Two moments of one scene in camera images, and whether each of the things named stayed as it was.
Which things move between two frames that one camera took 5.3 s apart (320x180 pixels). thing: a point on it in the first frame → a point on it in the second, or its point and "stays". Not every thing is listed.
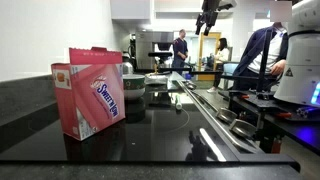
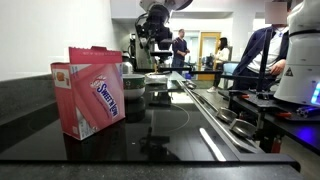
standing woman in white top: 222,55 stays
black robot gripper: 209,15 → 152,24
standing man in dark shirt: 180,52 stays
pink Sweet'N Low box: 90,91 stays
